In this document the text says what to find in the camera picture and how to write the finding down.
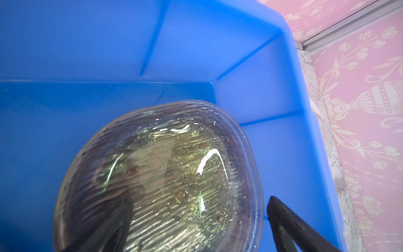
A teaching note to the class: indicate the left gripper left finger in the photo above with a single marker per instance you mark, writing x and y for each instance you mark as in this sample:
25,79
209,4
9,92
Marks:
109,234

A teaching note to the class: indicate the right corner aluminium post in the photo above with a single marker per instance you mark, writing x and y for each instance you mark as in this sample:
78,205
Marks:
375,11

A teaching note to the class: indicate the brown clear plate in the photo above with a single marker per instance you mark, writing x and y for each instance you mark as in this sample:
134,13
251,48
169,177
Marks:
189,170

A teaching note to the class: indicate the blue plastic bin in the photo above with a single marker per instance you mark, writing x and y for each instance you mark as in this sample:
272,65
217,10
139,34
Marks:
68,68

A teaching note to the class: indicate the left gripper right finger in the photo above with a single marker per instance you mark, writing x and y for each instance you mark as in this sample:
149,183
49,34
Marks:
291,233

